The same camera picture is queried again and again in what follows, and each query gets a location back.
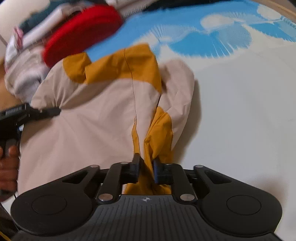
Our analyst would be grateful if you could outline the beige and mustard jacket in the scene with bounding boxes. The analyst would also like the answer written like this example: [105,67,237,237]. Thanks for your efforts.
[18,44,195,195]

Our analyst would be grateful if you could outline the person left hand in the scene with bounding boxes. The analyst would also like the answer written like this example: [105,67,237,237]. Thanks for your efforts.
[0,146,20,202]

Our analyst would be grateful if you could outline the white folded quilt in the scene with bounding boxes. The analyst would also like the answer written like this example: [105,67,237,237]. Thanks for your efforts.
[4,45,50,103]

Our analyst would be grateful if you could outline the red folded blanket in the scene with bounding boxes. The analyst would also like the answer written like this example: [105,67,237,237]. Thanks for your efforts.
[43,4,123,67]

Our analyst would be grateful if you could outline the blue white patterned bedsheet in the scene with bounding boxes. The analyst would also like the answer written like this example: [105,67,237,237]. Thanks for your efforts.
[87,1,295,195]

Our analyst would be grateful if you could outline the wooden bed frame rail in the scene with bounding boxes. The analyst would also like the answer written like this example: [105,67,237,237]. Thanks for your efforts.
[253,0,296,23]

